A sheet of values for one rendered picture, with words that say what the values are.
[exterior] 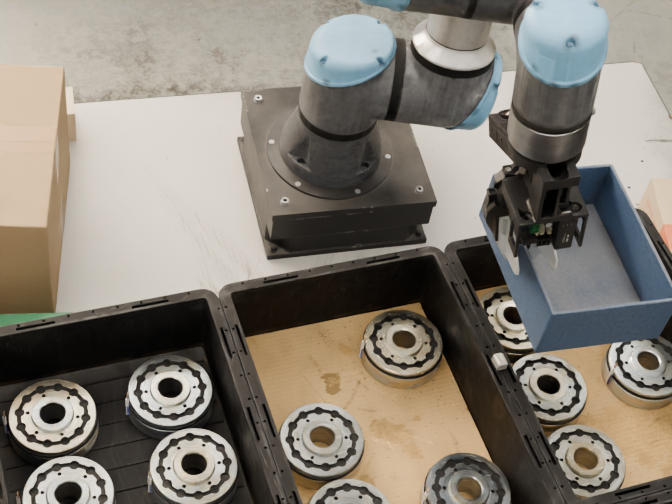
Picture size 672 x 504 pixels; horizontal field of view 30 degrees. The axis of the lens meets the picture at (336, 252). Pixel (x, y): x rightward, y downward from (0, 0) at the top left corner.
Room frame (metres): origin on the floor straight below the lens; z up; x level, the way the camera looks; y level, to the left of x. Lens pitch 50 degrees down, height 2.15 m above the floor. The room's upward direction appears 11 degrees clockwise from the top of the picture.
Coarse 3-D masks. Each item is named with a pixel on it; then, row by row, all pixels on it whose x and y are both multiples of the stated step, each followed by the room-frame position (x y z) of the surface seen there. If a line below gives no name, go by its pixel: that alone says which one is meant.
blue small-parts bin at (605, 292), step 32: (608, 192) 1.03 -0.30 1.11; (608, 224) 1.01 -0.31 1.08; (640, 224) 0.97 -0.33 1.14; (576, 256) 0.96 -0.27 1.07; (608, 256) 0.97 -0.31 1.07; (640, 256) 0.94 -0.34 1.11; (512, 288) 0.89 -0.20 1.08; (544, 288) 0.85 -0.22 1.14; (576, 288) 0.91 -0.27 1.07; (608, 288) 0.92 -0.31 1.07; (640, 288) 0.92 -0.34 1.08; (544, 320) 0.82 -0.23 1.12; (576, 320) 0.83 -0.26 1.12; (608, 320) 0.84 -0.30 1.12; (640, 320) 0.86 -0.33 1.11
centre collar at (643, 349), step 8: (632, 352) 1.00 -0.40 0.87; (640, 352) 1.00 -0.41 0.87; (648, 352) 1.01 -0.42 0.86; (656, 352) 1.01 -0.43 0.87; (632, 360) 0.99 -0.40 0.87; (664, 360) 1.00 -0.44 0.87; (640, 368) 0.98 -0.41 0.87; (664, 368) 0.98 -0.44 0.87; (648, 376) 0.97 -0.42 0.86; (656, 376) 0.97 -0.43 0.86
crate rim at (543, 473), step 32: (384, 256) 1.03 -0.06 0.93; (416, 256) 1.04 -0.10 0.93; (224, 288) 0.93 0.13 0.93; (256, 288) 0.94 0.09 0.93; (448, 288) 1.00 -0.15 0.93; (480, 352) 0.91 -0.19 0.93; (256, 384) 0.80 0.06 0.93; (512, 416) 0.82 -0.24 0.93; (288, 480) 0.69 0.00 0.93; (544, 480) 0.75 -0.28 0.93
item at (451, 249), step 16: (464, 240) 1.08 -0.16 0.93; (480, 240) 1.08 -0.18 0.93; (656, 240) 1.14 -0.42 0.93; (448, 256) 1.05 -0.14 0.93; (464, 272) 1.03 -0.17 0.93; (464, 288) 1.00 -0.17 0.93; (480, 304) 0.98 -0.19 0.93; (480, 320) 0.95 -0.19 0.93; (496, 336) 0.93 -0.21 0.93; (496, 352) 0.91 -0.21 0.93; (512, 368) 0.89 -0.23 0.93; (512, 384) 0.87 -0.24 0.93; (528, 400) 0.85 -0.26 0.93; (528, 416) 0.83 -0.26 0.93; (544, 448) 0.79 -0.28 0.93; (560, 480) 0.75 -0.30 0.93; (656, 480) 0.77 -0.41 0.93; (592, 496) 0.74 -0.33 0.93; (608, 496) 0.74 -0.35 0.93; (624, 496) 0.75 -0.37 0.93; (640, 496) 0.75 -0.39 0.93
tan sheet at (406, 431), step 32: (352, 320) 0.99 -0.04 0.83; (256, 352) 0.92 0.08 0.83; (288, 352) 0.92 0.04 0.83; (320, 352) 0.93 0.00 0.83; (352, 352) 0.94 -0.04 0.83; (288, 384) 0.88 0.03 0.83; (320, 384) 0.89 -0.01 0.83; (352, 384) 0.89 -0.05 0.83; (448, 384) 0.92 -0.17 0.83; (384, 416) 0.86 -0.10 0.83; (416, 416) 0.86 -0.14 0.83; (448, 416) 0.87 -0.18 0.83; (384, 448) 0.81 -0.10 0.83; (416, 448) 0.82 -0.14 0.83; (448, 448) 0.83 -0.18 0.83; (480, 448) 0.84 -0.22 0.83; (384, 480) 0.77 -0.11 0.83; (416, 480) 0.78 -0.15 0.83
